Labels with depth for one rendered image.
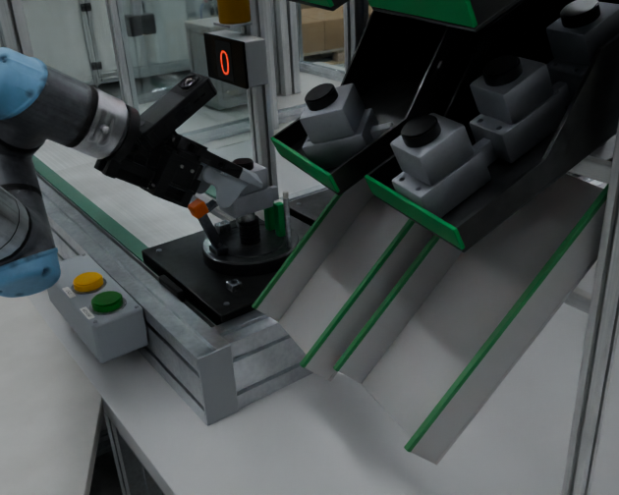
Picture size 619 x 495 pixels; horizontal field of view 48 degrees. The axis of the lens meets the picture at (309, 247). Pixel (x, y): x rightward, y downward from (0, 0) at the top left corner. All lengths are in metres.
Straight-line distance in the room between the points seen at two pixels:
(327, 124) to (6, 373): 0.62
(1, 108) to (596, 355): 0.62
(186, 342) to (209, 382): 0.06
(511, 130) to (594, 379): 0.23
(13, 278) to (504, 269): 0.50
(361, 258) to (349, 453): 0.23
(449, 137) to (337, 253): 0.29
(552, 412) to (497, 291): 0.28
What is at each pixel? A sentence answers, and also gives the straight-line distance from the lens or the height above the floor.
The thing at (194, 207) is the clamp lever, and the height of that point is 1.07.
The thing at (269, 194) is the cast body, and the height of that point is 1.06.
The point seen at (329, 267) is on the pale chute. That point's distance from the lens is 0.80.
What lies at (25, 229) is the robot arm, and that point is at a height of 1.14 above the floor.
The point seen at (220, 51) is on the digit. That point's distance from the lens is 1.15.
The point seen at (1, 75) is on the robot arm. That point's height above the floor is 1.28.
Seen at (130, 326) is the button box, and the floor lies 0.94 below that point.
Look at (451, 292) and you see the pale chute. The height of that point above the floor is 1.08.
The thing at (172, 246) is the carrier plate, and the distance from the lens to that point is 1.07.
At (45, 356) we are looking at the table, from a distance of 1.08.
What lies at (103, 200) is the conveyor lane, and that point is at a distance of 1.43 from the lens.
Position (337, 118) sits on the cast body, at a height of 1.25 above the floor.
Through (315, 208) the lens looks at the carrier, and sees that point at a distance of 1.15.
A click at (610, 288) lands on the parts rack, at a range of 0.62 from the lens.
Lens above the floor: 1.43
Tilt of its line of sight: 27 degrees down
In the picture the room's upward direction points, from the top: 3 degrees counter-clockwise
